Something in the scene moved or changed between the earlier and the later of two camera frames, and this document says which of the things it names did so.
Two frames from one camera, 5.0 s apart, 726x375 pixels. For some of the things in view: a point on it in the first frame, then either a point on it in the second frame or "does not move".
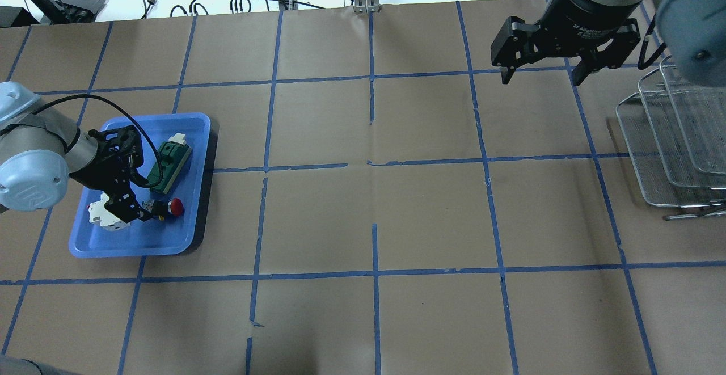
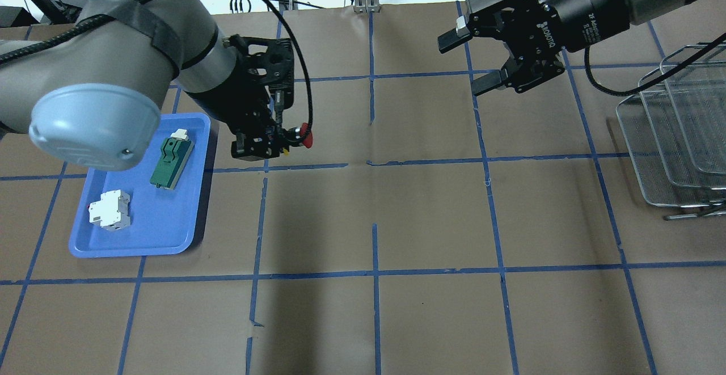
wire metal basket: [675, 128] does not move
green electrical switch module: [173, 154] does not move
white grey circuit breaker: [100, 215] does not move
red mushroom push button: [162, 209] → [296, 133]
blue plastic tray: [174, 235] does not move
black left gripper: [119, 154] → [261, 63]
